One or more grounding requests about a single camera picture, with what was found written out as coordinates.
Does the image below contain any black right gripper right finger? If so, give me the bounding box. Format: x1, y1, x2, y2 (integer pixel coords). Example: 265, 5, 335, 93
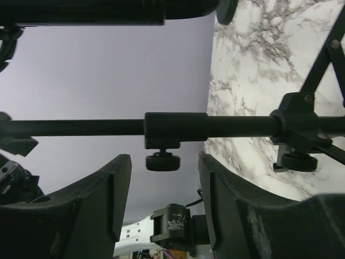
198, 153, 344, 258

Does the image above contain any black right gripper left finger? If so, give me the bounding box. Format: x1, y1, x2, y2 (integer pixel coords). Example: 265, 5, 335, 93
1, 154, 132, 258

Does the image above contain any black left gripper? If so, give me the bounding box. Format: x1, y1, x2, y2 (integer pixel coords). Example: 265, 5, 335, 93
150, 203, 208, 256

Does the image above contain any black shock-mount tripod stand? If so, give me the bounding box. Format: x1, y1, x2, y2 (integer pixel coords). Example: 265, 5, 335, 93
1, 12, 344, 172

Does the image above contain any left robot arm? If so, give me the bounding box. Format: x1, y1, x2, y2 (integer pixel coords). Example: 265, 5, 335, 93
113, 203, 210, 258

